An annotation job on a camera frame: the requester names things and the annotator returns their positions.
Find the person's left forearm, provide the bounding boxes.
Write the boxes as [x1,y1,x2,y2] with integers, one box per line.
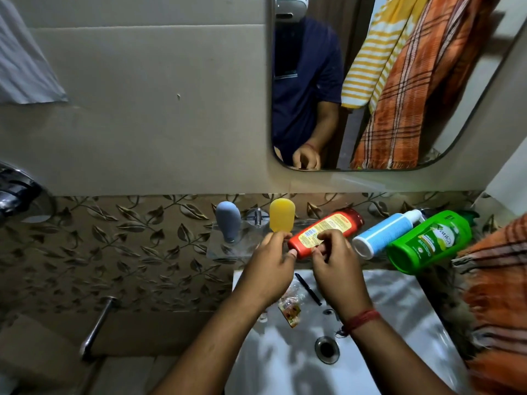
[150,298,268,395]

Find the chrome wall valve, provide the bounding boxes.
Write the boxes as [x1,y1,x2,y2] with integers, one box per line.
[0,162,57,225]

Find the yellow silicone squeeze bottle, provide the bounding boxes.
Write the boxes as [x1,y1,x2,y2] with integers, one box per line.
[268,197,296,234]

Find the chrome shelf bracket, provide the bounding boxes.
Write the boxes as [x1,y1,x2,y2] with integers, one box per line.
[246,207,271,228]

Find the red thread bracelet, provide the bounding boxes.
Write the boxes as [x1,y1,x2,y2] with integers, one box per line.
[335,308,382,338]

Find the clear glass shelf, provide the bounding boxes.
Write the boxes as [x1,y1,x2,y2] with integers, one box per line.
[205,219,412,270]

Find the small yellow red packet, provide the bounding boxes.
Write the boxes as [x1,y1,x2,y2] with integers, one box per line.
[278,302,302,329]

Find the blue white pump bottle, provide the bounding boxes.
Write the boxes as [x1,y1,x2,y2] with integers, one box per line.
[352,208,425,261]

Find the white wash basin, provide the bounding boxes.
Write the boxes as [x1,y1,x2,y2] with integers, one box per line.
[224,269,472,395]

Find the white crumpled paper sign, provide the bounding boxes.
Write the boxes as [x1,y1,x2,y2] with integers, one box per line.
[0,0,69,105]

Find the rounded wall mirror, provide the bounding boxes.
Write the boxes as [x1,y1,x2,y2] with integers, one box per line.
[270,0,527,172]

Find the green pump bottle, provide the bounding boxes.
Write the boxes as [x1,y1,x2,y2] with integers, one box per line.
[386,209,480,276]

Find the person's left hand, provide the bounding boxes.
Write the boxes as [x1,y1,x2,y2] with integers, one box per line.
[234,230,298,310]

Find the grey silicone squeeze bottle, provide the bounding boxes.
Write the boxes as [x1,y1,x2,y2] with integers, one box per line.
[215,200,243,245]

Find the person's right hand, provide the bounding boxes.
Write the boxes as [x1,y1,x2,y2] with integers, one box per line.
[311,229,373,324]

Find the person's right forearm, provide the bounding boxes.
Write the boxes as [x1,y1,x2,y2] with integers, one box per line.
[350,316,458,395]

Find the black comb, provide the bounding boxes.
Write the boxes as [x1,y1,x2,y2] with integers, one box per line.
[294,272,323,307]

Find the chrome health faucet handle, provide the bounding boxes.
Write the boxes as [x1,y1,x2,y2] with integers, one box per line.
[80,296,120,360]

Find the red bottle with yellow label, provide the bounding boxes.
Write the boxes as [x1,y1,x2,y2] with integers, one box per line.
[287,208,365,259]

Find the orange plaid towel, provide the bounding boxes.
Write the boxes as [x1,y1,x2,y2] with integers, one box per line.
[451,213,527,395]

